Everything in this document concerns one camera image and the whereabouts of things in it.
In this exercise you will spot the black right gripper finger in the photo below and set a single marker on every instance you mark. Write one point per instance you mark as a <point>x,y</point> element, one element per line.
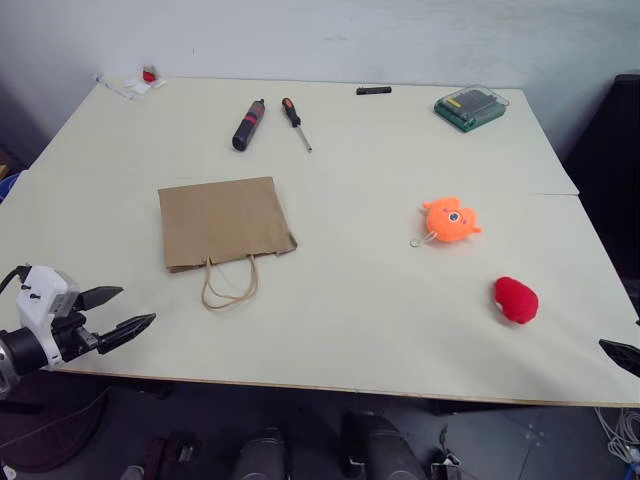
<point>625,355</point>

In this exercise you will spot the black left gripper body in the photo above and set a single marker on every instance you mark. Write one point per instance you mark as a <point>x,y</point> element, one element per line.
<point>70,335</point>

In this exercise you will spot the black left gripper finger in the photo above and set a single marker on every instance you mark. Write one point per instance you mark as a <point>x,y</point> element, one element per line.
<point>125,331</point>
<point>100,295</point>

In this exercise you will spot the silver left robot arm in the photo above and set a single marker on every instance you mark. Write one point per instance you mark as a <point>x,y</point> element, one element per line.
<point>20,350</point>

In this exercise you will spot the dark red round base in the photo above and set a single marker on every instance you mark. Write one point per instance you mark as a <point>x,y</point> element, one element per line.
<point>50,430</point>

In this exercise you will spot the red plush toy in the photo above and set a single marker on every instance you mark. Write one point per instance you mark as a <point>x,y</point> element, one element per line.
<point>517,301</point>

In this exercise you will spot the blue round container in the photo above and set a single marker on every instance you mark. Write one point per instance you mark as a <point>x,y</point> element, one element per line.
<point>7,187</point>

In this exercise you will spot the dark rounded grey shape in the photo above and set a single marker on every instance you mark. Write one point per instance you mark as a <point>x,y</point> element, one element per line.
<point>385,450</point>
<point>260,455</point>

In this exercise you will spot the white crumpled wrapper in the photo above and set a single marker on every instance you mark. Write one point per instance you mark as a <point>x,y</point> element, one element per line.
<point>137,85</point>

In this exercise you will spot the orange plush toy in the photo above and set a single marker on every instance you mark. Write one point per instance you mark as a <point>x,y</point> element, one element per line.
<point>450,220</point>

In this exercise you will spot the black electric screwdriver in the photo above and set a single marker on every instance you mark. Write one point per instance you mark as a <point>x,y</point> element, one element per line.
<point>247,125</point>

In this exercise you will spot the small red white packet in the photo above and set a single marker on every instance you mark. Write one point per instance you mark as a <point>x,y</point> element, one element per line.
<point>149,74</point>

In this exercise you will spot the green screwdriver bit box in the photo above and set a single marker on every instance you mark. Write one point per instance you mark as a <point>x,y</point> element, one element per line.
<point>470,107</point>

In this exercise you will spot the black marker pen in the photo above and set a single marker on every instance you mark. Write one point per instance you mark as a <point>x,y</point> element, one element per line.
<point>373,90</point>

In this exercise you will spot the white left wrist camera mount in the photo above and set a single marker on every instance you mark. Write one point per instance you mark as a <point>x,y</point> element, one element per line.
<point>37,287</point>

